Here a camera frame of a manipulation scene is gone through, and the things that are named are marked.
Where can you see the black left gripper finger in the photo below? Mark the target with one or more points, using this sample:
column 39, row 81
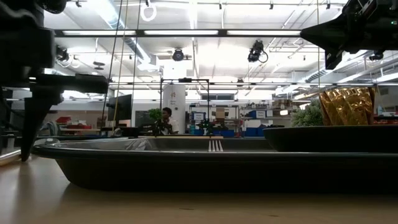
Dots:
column 32, row 124

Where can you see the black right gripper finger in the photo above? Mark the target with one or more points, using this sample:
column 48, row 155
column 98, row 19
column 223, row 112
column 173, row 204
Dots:
column 332, row 59
column 326, row 34

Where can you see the light-coloured spoon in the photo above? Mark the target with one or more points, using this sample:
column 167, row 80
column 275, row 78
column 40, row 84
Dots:
column 9, row 157

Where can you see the amber faceted plastic cup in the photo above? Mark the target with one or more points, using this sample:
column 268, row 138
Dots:
column 348, row 107

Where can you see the black round plate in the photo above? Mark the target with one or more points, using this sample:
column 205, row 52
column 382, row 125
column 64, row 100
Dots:
column 329, row 138

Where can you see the silver fork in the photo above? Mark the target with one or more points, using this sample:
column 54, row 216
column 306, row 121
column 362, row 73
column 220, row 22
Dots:
column 215, row 146

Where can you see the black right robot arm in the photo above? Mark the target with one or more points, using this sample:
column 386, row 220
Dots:
column 388, row 31

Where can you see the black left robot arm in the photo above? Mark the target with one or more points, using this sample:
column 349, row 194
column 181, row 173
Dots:
column 53, row 4

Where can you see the large black serving tray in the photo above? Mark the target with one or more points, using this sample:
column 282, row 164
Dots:
column 186, row 174

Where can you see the red box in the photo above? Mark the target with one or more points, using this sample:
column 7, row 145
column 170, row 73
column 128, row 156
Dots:
column 63, row 120

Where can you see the large green bushy plant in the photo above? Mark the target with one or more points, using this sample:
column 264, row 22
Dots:
column 308, row 116

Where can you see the red storage bins shelf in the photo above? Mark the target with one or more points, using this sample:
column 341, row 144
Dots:
column 387, row 122

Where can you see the black computer monitor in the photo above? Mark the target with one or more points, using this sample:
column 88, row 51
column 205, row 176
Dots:
column 121, row 107

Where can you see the blue storage bin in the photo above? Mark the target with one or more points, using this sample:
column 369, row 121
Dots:
column 252, row 132
column 227, row 133

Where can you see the small green potted plant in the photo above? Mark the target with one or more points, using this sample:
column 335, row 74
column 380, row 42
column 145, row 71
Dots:
column 155, row 113

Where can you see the person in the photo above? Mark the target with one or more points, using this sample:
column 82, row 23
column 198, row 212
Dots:
column 169, row 123

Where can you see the overhead light bar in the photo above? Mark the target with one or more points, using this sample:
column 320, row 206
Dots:
column 180, row 32

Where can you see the white round column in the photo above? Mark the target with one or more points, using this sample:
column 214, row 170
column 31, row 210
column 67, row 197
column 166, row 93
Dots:
column 177, row 96

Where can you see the round black ceiling device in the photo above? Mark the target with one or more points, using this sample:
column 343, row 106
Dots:
column 178, row 55

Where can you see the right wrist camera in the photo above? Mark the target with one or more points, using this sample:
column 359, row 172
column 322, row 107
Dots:
column 376, row 56

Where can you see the black ceiling camera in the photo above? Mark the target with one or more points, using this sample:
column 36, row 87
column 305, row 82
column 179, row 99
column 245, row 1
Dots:
column 255, row 51
column 63, row 54

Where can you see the black metal frame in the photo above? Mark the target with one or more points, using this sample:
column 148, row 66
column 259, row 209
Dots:
column 186, row 80

